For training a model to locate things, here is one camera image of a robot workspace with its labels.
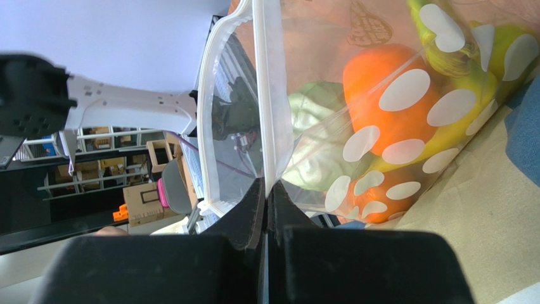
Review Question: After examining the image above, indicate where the green cabbage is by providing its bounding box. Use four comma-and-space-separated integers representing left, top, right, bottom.
282, 81, 373, 191

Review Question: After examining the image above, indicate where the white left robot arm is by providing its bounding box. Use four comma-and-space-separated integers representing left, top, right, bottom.
1, 53, 197, 139

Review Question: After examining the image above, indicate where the yellow banana bunch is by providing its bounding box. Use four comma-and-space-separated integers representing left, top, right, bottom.
371, 0, 540, 174

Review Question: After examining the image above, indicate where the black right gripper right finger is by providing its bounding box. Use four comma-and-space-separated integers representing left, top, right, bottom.
267, 183, 474, 303

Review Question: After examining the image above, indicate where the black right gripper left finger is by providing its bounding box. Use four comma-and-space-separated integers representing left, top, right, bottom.
30, 178, 265, 303

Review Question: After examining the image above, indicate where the cardboard box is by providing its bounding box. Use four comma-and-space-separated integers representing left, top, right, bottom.
123, 182, 177, 227

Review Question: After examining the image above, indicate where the blue beige white pillow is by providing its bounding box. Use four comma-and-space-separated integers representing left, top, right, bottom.
396, 54, 540, 304

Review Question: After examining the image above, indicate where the orange fruit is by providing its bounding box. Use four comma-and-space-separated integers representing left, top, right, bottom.
342, 44, 440, 156

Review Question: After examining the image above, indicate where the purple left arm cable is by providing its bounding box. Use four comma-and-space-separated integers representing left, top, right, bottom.
166, 130, 258, 179

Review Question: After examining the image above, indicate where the clear polka-dot zip bag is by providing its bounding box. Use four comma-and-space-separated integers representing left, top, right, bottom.
198, 1, 539, 224

